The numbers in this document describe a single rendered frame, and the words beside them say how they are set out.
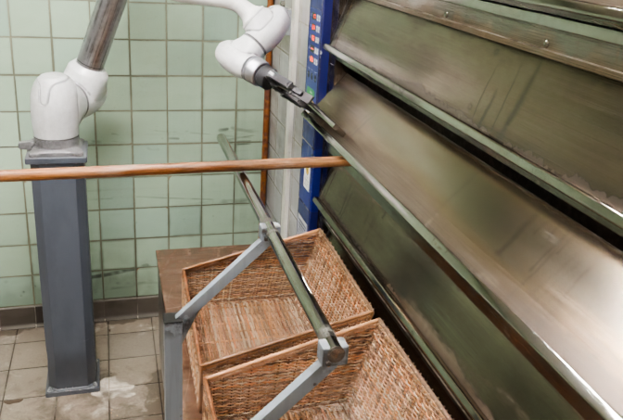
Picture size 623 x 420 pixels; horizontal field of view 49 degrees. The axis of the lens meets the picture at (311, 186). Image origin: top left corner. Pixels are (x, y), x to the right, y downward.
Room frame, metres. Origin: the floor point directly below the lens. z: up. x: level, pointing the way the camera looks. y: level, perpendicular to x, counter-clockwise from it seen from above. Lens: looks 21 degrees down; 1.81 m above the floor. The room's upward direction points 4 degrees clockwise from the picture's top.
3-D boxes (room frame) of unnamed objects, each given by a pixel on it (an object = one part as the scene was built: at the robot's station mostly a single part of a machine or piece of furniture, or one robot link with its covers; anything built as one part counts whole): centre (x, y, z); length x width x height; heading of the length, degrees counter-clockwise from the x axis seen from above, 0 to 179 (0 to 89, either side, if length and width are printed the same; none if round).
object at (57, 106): (2.37, 0.93, 1.17); 0.18 x 0.16 x 0.22; 174
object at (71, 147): (2.35, 0.95, 1.03); 0.22 x 0.18 x 0.06; 108
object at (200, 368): (1.82, 0.11, 0.72); 0.56 x 0.49 x 0.28; 16
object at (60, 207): (2.36, 0.93, 0.50); 0.21 x 0.21 x 1.00; 18
